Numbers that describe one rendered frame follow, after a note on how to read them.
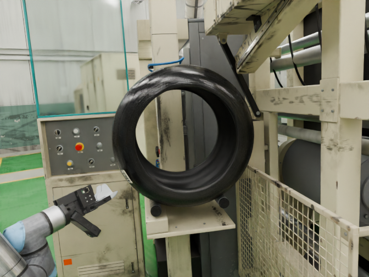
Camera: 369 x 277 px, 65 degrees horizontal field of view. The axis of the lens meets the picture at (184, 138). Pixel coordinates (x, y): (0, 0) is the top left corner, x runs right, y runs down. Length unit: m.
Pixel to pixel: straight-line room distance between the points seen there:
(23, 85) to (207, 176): 9.07
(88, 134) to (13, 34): 8.59
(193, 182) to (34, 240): 0.75
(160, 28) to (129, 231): 1.25
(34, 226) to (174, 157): 0.81
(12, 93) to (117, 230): 8.47
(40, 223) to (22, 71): 9.35
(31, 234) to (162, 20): 1.09
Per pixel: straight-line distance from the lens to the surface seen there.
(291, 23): 1.14
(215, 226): 1.25
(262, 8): 1.16
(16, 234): 0.93
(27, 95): 10.13
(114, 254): 2.07
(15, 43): 10.30
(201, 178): 1.41
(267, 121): 1.58
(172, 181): 1.41
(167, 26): 1.52
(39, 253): 0.95
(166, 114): 1.47
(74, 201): 1.00
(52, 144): 1.95
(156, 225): 1.20
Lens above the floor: 1.34
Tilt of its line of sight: 8 degrees down
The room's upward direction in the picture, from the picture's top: 3 degrees counter-clockwise
